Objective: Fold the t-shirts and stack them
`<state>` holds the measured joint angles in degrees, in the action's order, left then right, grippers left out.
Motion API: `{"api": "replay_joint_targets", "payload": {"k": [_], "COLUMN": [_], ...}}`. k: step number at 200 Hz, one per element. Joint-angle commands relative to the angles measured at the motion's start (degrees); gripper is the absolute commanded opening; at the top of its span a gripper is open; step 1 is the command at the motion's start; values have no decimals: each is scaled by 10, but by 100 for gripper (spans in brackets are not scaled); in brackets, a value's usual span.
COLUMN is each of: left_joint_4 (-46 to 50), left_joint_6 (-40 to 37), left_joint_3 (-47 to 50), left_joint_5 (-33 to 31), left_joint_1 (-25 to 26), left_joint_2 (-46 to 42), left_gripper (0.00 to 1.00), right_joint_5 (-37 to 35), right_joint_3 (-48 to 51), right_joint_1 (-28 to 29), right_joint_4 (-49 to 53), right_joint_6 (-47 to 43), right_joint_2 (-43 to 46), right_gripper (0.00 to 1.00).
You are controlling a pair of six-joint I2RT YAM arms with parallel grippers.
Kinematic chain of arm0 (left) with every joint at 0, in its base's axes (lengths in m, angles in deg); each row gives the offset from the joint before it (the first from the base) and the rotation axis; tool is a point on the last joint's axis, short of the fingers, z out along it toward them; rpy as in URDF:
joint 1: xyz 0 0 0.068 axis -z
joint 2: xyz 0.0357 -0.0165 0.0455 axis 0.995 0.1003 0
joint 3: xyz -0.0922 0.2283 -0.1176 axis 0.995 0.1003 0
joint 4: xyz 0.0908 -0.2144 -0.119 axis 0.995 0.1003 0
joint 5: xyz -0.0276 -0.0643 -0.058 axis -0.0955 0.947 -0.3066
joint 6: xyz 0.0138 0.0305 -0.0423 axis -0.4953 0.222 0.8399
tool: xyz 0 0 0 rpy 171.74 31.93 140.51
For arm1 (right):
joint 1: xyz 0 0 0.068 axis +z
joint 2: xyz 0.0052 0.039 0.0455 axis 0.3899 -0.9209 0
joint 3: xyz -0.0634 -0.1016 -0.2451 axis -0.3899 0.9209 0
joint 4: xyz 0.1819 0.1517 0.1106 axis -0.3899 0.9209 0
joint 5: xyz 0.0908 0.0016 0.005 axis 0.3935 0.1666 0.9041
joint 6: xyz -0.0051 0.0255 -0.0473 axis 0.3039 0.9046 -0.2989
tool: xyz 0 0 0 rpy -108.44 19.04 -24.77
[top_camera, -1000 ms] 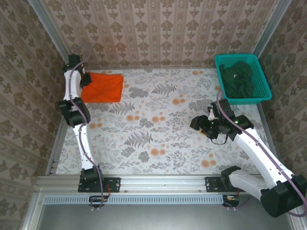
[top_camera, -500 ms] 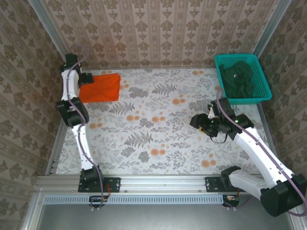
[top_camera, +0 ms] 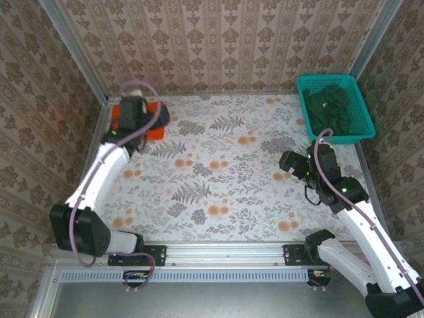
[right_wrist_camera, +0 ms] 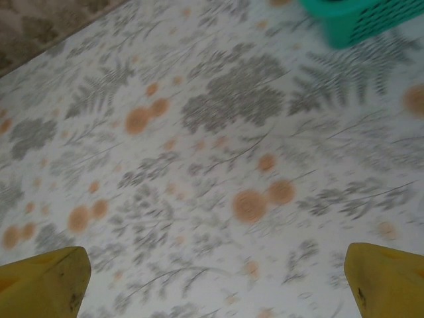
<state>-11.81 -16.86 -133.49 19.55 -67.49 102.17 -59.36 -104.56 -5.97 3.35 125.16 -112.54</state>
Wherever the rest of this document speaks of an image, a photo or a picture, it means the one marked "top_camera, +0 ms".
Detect orange t-shirt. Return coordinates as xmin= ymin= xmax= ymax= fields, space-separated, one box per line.
xmin=111 ymin=102 xmax=166 ymax=142

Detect teal plastic basket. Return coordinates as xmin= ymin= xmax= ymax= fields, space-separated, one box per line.
xmin=295 ymin=74 xmax=377 ymax=146

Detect floral patterned table cover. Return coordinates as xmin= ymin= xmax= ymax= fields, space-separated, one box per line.
xmin=76 ymin=94 xmax=385 ymax=242

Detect dark green t-shirt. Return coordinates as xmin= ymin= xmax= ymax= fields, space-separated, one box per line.
xmin=303 ymin=84 xmax=352 ymax=136

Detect black connector socket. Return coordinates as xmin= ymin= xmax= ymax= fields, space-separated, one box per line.
xmin=123 ymin=270 xmax=150 ymax=288
xmin=307 ymin=268 xmax=332 ymax=286

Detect grey metal sheet panel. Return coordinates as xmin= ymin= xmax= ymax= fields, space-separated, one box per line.
xmin=49 ymin=268 xmax=408 ymax=318

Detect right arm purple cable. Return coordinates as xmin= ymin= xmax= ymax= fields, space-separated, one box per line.
xmin=311 ymin=128 xmax=424 ymax=307

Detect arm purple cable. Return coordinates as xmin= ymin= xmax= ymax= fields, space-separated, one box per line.
xmin=69 ymin=80 xmax=163 ymax=294
xmin=311 ymin=128 xmax=424 ymax=307

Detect thin black wire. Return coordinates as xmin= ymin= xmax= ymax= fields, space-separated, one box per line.
xmin=303 ymin=185 xmax=323 ymax=206

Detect aluminium frame post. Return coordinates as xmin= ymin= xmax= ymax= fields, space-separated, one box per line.
xmin=339 ymin=0 xmax=405 ymax=100
xmin=39 ymin=0 xmax=110 ymax=103

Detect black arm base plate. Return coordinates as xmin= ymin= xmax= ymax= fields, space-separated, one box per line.
xmin=283 ymin=244 xmax=332 ymax=267
xmin=107 ymin=244 xmax=166 ymax=267

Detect wide aluminium base rail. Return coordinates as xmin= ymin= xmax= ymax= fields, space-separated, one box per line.
xmin=49 ymin=241 xmax=407 ymax=266

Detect slotted grey cable duct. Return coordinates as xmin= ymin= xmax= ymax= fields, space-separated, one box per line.
xmin=61 ymin=268 xmax=311 ymax=284

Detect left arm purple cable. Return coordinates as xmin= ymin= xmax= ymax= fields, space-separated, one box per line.
xmin=69 ymin=80 xmax=163 ymax=294

